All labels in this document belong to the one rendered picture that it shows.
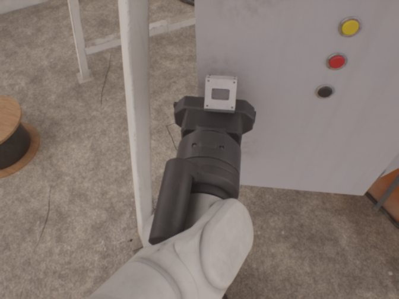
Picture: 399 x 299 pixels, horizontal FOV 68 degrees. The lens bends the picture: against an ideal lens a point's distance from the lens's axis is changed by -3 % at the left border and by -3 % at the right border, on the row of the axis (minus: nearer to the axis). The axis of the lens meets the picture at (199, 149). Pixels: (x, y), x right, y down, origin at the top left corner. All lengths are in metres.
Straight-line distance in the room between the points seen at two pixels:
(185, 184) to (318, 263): 1.16
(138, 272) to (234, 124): 0.24
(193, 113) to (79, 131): 1.47
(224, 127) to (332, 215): 1.18
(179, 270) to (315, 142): 0.43
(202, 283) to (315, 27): 0.35
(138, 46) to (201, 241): 0.52
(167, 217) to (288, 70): 0.30
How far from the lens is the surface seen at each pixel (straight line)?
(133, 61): 0.73
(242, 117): 0.44
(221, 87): 0.42
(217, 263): 0.29
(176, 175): 0.33
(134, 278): 0.27
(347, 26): 0.47
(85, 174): 1.67
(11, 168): 1.87
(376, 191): 1.64
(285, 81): 0.52
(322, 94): 0.54
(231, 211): 0.32
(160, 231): 0.31
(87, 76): 2.18
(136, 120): 0.84
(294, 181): 0.75
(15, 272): 1.59
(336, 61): 0.50
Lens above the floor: 1.31
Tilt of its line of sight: 53 degrees down
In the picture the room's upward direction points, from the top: 2 degrees counter-clockwise
